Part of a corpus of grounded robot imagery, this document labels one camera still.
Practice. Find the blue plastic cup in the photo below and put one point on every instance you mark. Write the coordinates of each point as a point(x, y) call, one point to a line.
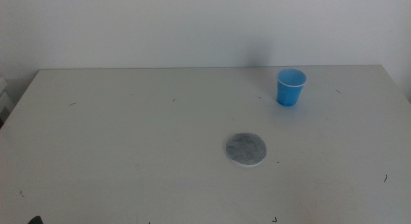
point(290, 92)

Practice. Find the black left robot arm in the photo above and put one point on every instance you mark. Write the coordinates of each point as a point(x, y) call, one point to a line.
point(35, 220)

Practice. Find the round grey cup mat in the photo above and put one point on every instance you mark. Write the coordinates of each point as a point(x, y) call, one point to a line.
point(246, 149)

